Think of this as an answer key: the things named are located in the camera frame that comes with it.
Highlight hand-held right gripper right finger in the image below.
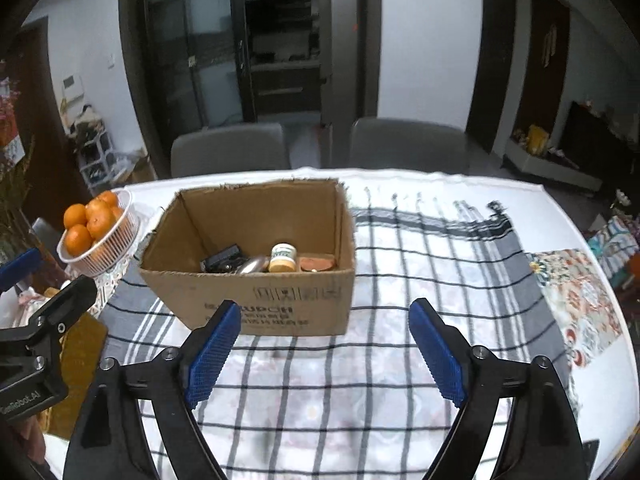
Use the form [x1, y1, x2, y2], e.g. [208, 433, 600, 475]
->
[408, 298, 588, 480]

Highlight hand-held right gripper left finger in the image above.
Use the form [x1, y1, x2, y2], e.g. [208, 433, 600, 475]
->
[62, 300, 243, 480]

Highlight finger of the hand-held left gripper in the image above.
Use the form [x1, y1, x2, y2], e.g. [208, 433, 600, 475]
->
[0, 275, 98, 356]
[0, 247, 43, 293]

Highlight brown cardboard box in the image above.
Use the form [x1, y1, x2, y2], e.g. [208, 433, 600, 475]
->
[137, 177, 357, 337]

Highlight black box-shaped device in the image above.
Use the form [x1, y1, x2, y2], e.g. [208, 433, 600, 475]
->
[200, 244, 246, 275]

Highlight silver metal oval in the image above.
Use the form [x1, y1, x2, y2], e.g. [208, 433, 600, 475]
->
[235, 255, 272, 276]

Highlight round green white tin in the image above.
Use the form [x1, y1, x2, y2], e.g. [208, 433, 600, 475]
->
[268, 242, 299, 274]

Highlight white printed cloth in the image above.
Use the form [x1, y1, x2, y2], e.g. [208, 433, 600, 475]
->
[15, 282, 68, 321]

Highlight pile of oranges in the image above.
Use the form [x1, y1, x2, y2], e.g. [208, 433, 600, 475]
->
[62, 190, 126, 257]

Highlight white plastic basket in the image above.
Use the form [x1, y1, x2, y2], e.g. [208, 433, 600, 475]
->
[56, 189, 140, 277]

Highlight dried flower branches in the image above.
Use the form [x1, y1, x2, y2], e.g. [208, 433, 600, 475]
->
[0, 140, 38, 261]

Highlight grey plaid cloth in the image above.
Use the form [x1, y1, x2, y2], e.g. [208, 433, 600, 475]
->
[97, 195, 581, 466]

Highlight white storage rack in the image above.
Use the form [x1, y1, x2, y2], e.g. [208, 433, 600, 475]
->
[67, 105, 131, 191]

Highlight grey chair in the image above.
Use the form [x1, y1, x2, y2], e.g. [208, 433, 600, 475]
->
[170, 122, 291, 178]
[348, 117, 471, 176]

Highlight colourful patterned bag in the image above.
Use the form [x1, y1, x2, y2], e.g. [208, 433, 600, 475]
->
[587, 212, 640, 283]

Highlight white low cabinet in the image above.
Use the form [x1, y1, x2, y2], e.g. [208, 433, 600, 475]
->
[502, 137, 603, 193]

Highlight yellow bag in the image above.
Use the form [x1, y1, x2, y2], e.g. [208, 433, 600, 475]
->
[527, 125, 551, 156]

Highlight black television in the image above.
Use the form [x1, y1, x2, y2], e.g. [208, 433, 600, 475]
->
[562, 101, 640, 186]

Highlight dark glass sliding door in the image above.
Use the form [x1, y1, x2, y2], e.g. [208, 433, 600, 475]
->
[120, 0, 381, 181]

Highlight plain dark wooden door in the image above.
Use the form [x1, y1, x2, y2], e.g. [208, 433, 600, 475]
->
[467, 0, 516, 153]

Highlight dark wooden door with ornament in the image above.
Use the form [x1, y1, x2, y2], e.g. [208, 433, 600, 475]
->
[515, 0, 571, 136]

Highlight white wall intercom panel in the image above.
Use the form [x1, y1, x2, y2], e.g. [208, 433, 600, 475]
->
[62, 74, 86, 101]

